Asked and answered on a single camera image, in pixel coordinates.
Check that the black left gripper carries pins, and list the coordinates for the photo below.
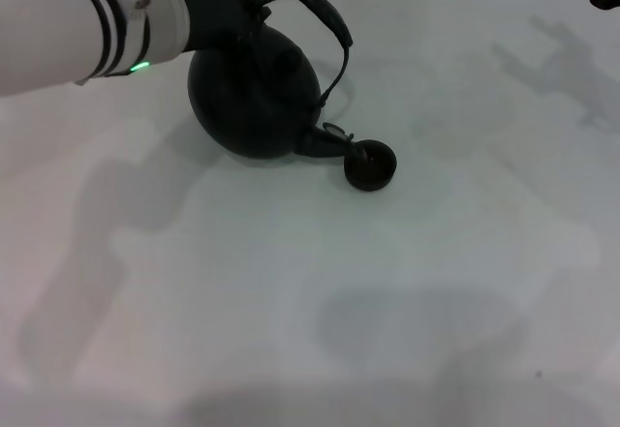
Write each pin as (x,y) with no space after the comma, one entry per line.
(213,15)

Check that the black round teapot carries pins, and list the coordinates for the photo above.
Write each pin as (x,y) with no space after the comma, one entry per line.
(257,93)

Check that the small dark teacup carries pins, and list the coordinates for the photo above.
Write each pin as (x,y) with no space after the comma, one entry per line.
(370,170)

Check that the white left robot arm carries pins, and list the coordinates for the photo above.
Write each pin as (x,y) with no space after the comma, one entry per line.
(72,25)

